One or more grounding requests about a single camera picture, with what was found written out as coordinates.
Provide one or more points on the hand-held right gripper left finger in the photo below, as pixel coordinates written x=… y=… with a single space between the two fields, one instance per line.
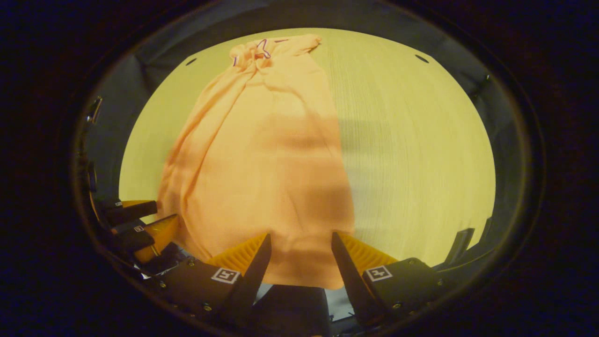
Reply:
x=255 y=281

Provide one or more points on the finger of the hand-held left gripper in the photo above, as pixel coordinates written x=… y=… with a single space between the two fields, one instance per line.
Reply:
x=133 y=213
x=135 y=238

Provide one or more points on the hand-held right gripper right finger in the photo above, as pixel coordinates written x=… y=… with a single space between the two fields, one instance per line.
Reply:
x=348 y=276

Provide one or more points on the orange T-shirt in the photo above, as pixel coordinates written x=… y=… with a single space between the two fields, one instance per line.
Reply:
x=262 y=164

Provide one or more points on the black bar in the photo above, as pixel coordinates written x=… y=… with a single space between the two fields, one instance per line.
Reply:
x=461 y=245

